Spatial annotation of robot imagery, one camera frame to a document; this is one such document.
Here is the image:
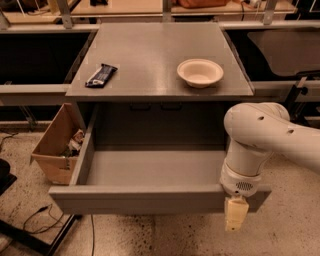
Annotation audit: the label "grey top drawer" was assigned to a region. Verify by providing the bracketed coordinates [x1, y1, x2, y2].
[48, 103, 272, 216]

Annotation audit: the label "grey drawer cabinet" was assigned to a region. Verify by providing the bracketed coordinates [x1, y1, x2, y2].
[67, 23, 253, 150]

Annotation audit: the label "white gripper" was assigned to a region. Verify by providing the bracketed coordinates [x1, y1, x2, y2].
[220, 162, 261, 231]

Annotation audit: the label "wooden back table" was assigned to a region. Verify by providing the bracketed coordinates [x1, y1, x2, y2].
[0, 0, 298, 25]

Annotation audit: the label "white paper bowl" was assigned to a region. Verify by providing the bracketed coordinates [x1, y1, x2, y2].
[177, 59, 224, 88]

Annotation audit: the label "orange brown bag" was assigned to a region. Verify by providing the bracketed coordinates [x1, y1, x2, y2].
[171, 0, 230, 9]

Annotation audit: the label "brown cardboard box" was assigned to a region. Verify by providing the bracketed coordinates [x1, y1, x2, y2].
[31, 103, 83, 185]

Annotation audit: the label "trash items in box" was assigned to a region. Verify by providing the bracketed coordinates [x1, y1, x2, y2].
[61, 129, 85, 158]

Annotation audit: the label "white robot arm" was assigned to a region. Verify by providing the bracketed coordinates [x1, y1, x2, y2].
[220, 103, 320, 231]

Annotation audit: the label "black metal stand base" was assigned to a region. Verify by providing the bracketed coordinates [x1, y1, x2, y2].
[0, 215, 81, 256]

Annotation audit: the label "black floor cable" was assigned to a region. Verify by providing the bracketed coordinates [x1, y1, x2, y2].
[21, 203, 96, 256]

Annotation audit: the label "dark blue snack bar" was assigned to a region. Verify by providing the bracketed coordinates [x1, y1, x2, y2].
[85, 63, 117, 88]

